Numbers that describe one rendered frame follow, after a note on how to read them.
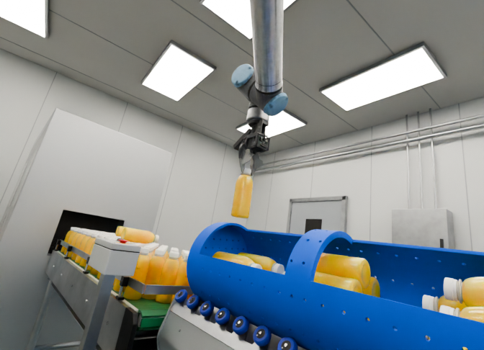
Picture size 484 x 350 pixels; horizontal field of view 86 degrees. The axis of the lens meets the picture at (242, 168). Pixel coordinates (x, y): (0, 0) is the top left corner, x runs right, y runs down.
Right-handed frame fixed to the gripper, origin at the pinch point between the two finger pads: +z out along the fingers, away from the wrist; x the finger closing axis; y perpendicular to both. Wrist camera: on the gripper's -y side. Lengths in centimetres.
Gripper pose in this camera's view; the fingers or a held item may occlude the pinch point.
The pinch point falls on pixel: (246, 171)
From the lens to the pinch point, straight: 101.0
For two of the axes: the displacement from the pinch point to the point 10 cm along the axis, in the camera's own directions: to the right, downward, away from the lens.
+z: -1.5, 9.6, -2.4
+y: 6.4, -0.9, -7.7
